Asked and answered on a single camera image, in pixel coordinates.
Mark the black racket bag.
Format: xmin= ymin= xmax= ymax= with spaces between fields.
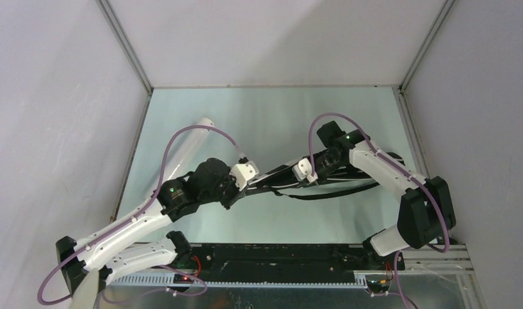
xmin=235 ymin=151 xmax=405 ymax=201

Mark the white shuttlecock tube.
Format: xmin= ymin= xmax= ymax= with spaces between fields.
xmin=145 ymin=117 xmax=215 ymax=200

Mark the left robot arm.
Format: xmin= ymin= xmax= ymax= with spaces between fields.
xmin=56 ymin=158 xmax=259 ymax=294

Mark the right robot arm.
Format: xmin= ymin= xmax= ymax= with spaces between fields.
xmin=327 ymin=127 xmax=456 ymax=269

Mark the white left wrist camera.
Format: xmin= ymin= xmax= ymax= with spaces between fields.
xmin=230 ymin=161 xmax=259 ymax=191

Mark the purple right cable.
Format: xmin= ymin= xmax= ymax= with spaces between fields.
xmin=307 ymin=112 xmax=452 ymax=309

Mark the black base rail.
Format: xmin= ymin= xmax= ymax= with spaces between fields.
xmin=171 ymin=243 xmax=405 ymax=285

